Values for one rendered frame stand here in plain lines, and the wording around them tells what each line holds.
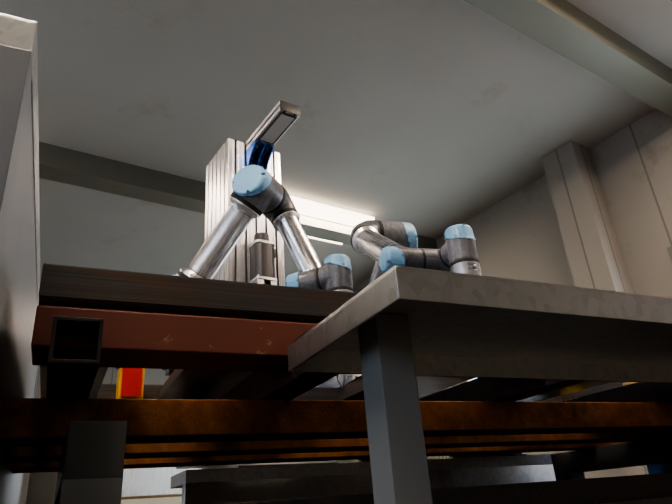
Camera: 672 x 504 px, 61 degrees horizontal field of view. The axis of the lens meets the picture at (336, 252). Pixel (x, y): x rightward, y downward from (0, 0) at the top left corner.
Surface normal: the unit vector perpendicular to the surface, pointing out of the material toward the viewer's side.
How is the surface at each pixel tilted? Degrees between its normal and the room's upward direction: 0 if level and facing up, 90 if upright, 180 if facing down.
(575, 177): 90
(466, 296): 90
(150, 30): 180
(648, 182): 90
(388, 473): 90
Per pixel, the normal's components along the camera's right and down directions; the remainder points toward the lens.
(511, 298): 0.42, -0.40
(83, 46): 0.07, 0.91
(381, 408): -0.90, -0.11
